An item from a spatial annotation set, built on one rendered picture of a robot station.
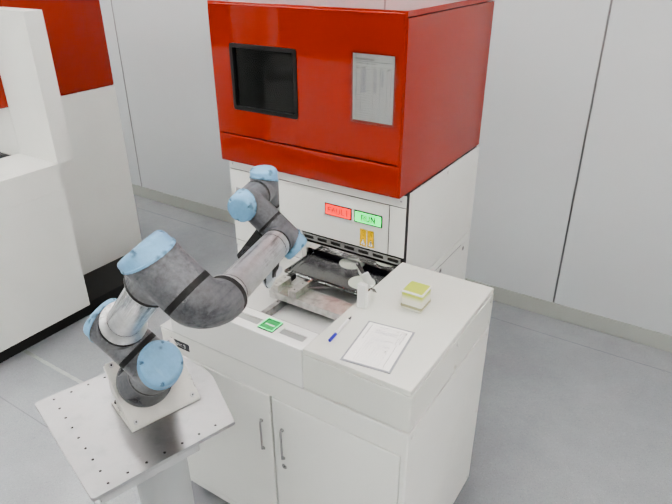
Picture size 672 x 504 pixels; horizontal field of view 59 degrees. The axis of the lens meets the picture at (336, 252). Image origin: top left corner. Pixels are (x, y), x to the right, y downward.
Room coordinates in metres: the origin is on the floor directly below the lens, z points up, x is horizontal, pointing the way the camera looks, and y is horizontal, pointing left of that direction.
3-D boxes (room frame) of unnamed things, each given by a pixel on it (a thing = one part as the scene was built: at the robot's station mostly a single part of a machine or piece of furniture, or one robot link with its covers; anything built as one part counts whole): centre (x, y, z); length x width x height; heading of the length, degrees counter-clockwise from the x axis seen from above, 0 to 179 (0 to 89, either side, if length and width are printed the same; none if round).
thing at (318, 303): (1.77, 0.07, 0.87); 0.36 x 0.08 x 0.03; 57
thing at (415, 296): (1.60, -0.25, 1.00); 0.07 x 0.07 x 0.07; 58
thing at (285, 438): (1.70, 0.04, 0.41); 0.97 x 0.64 x 0.82; 57
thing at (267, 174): (1.50, 0.19, 1.41); 0.09 x 0.08 x 0.11; 161
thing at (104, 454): (1.29, 0.56, 0.75); 0.45 x 0.44 x 0.13; 131
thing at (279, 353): (1.56, 0.31, 0.89); 0.55 x 0.09 x 0.14; 57
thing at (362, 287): (1.60, -0.09, 1.03); 0.06 x 0.04 x 0.13; 147
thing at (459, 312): (1.54, -0.22, 0.89); 0.62 x 0.35 x 0.14; 147
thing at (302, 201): (2.12, 0.09, 1.02); 0.82 x 0.03 x 0.40; 57
